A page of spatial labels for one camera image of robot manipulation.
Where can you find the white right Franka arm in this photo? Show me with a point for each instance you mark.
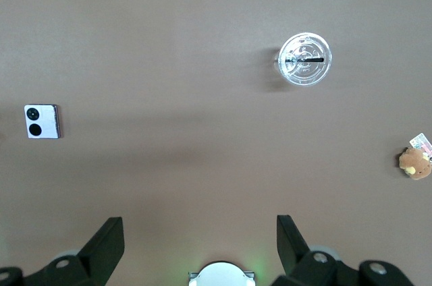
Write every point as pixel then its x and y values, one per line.
pixel 222 276

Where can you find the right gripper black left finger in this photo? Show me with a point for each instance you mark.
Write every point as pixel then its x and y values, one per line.
pixel 101 252

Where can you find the clear plastic lidded cup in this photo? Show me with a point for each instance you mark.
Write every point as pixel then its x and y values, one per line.
pixel 303 75

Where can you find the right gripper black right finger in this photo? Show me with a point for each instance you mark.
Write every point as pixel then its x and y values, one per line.
pixel 297 259

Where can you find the black drinking straw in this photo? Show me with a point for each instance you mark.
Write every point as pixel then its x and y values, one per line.
pixel 314 60

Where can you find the brown plush toy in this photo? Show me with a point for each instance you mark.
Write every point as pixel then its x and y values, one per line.
pixel 416 163

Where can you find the colourful paper tag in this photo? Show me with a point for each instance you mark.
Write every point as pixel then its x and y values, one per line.
pixel 420 141

